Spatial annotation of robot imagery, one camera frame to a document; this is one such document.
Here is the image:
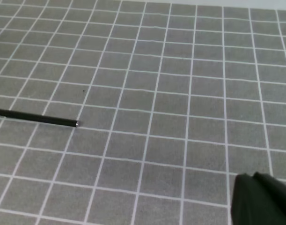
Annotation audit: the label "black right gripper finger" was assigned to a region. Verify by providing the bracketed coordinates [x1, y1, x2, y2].
[231, 172, 286, 225]

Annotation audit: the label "black pen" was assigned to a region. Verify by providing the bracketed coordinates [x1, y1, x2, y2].
[0, 109, 80, 128]

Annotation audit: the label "grey grid tablecloth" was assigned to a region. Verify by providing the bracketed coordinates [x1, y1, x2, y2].
[0, 0, 286, 225]

